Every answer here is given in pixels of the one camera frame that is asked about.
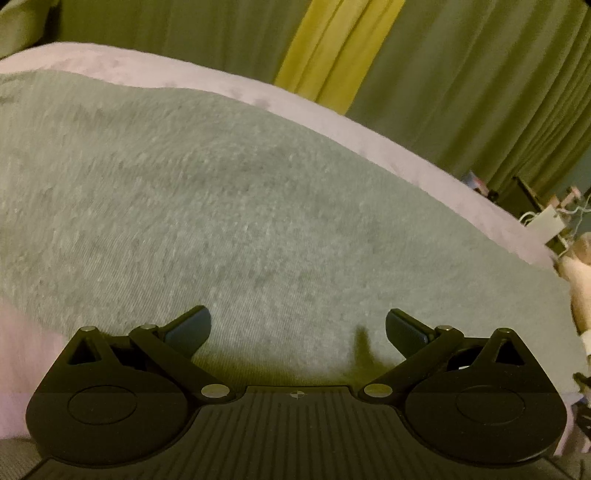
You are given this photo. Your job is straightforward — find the white charger cable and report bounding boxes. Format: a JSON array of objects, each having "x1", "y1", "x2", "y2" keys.
[{"x1": 519, "y1": 193, "x2": 591, "y2": 257}]

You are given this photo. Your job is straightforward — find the pink plush toy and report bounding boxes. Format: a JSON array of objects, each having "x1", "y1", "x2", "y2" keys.
[{"x1": 558, "y1": 232, "x2": 591, "y2": 335}]

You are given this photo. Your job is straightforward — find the grey-green curtain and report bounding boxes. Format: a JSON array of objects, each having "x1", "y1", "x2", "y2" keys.
[{"x1": 1, "y1": 1, "x2": 590, "y2": 193}]

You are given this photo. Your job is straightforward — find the dark bedside table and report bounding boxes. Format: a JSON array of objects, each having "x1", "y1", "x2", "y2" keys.
[{"x1": 498, "y1": 176, "x2": 546, "y2": 219}]

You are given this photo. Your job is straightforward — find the yellow curtain panel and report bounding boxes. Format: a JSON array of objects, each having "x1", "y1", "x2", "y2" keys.
[{"x1": 274, "y1": 0, "x2": 405, "y2": 115}]

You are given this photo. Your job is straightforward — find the pink bed blanket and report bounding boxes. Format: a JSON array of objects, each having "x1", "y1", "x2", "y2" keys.
[{"x1": 1, "y1": 42, "x2": 550, "y2": 462}]

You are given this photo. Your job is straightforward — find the grey sweatpants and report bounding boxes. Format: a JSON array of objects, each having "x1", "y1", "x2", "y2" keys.
[{"x1": 1, "y1": 71, "x2": 586, "y2": 394}]

